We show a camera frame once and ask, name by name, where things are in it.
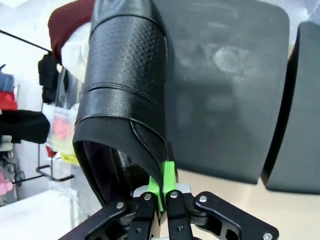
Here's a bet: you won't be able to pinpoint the black metal shoe stand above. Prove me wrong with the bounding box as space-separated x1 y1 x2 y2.
149 0 291 186
259 21 320 196

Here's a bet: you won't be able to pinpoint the black hanging pouch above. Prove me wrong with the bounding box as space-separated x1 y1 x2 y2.
37 52 60 104

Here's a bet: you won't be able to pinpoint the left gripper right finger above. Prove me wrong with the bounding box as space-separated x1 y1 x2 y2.
160 161 280 240

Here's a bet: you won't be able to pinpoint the black metal clothes rack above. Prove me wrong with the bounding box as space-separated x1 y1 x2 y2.
0 29 76 186

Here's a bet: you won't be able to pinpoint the blue cloth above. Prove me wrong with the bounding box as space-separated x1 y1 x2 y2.
0 65 15 92

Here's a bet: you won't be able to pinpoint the red clothes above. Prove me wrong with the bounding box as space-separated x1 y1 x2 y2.
0 91 18 111

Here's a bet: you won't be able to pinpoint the white plastic bag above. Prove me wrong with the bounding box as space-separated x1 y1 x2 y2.
59 21 92 83

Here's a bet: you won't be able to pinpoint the clear bag pink items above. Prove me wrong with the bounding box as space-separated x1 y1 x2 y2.
48 104 76 151

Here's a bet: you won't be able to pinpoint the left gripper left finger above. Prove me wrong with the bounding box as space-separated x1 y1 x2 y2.
62 176 161 240

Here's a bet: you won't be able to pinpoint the black leather loafer shoe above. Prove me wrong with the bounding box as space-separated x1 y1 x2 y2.
71 0 176 209

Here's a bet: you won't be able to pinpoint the black folded garment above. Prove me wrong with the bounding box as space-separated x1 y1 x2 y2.
0 109 51 145

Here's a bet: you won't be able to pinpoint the dark red cloth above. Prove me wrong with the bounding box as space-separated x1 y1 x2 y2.
47 4 97 65

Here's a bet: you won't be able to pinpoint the white plastic sheet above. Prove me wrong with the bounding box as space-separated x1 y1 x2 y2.
0 188 106 240

